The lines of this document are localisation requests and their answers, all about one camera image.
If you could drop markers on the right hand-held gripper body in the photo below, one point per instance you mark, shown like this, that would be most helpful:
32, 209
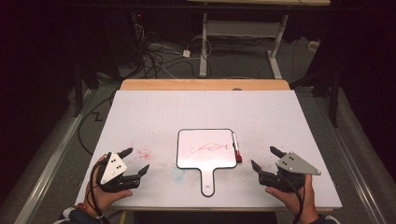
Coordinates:
294, 165

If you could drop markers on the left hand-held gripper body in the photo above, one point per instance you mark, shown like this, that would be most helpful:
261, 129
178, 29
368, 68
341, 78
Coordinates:
115, 168

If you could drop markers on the white marker with red cap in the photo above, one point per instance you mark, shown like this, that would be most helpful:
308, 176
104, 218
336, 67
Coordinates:
236, 144

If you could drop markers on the small white paddle whiteboard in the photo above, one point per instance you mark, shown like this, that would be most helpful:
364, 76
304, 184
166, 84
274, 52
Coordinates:
205, 157

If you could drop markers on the person's left hand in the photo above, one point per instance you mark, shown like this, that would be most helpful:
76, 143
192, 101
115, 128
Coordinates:
104, 197

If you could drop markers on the person's right hand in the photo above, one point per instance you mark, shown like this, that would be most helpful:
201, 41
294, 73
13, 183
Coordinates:
297, 202

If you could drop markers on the black metal stand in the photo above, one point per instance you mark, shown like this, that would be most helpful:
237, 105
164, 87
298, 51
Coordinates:
77, 93
334, 102

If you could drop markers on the wooden table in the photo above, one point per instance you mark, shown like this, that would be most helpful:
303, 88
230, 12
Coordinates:
202, 84

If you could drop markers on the white power adapter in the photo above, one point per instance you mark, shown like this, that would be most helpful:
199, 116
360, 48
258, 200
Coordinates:
186, 53

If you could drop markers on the metal floor rail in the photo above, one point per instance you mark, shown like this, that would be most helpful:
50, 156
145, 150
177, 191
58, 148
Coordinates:
53, 161
351, 168

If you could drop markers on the white metal desk frame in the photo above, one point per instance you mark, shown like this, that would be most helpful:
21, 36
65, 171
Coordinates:
239, 28

